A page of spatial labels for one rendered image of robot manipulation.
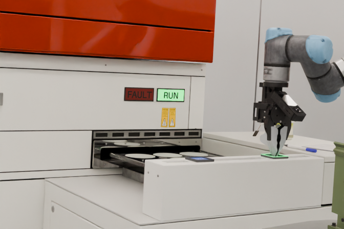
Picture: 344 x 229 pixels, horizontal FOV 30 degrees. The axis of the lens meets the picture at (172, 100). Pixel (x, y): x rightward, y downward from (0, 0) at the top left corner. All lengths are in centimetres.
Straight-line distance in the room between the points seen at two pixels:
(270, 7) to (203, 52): 226
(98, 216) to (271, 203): 48
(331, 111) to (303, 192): 313
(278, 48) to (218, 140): 62
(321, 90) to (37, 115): 89
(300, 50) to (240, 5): 263
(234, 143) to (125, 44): 51
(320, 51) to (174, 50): 67
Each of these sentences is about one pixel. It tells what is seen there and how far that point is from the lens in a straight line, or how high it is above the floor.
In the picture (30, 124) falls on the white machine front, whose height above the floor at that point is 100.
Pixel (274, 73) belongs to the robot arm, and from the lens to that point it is 182.
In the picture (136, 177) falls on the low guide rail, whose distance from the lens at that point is 213.
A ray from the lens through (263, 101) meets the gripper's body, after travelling 186.
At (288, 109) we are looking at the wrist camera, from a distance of 178.
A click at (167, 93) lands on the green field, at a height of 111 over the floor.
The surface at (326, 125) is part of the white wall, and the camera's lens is 497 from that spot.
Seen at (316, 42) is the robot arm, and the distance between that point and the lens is 176.
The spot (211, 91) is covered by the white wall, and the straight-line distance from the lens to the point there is 425.
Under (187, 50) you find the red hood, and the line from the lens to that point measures 228.
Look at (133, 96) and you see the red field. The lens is 223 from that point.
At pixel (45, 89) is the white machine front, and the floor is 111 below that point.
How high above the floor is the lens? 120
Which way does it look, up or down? 3 degrees down
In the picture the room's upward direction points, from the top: 3 degrees clockwise
